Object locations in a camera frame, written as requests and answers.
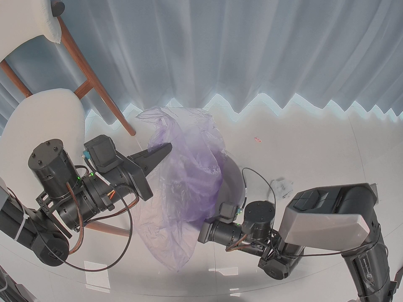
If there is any purple plastic bag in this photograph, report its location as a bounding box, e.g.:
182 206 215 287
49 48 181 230
132 106 228 273

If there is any white padded wooden chair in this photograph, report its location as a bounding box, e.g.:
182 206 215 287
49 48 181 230
0 0 137 238

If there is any crumpled white paper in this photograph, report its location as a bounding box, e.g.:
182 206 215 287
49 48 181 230
269 178 295 200

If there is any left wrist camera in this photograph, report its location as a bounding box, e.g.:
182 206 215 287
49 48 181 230
82 135 126 173

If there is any white trash bin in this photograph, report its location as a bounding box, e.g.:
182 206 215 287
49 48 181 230
217 156 249 219

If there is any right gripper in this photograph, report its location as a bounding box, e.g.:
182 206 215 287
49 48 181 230
198 220 245 246

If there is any black cable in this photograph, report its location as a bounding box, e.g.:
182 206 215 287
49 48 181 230
240 167 277 215
61 194 133 270

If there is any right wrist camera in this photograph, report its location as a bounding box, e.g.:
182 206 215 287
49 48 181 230
219 203 242 224

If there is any white curtain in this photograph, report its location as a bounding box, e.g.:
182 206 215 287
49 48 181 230
0 0 403 128

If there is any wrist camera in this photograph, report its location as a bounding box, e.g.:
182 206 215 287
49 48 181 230
219 203 242 224
82 135 126 173

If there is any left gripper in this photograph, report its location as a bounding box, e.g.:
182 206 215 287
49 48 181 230
60 142 173 232

